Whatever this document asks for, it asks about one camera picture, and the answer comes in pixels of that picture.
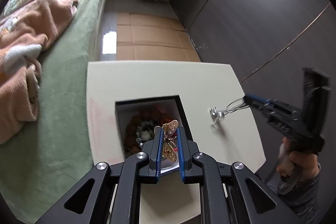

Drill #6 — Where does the person's right hand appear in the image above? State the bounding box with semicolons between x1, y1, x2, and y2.
276;137;320;181

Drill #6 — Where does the pink fleece blanket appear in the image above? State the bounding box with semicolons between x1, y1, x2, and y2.
1;0;79;143

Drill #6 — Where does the white jade bead pendant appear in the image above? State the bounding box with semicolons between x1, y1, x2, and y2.
140;130;153;141

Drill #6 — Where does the gold butterfly brooch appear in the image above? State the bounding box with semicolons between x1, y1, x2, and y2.
162;120;179;162

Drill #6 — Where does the silver pendant chain necklace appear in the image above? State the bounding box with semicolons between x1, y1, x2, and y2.
208;97;253;127

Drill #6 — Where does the black jewelry box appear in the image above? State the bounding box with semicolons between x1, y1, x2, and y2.
115;95;193;157

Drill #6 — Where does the flattened cardboard floor sheet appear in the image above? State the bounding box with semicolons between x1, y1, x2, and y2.
116;12;200;62

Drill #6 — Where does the brown rudraksha bead bracelet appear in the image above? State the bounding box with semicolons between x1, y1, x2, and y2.
124;104;169;158

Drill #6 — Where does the dark grey wardrobe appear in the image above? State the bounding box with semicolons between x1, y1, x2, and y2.
169;0;336;114

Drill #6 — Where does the green bed mattress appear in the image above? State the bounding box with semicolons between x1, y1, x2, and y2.
1;0;105;223

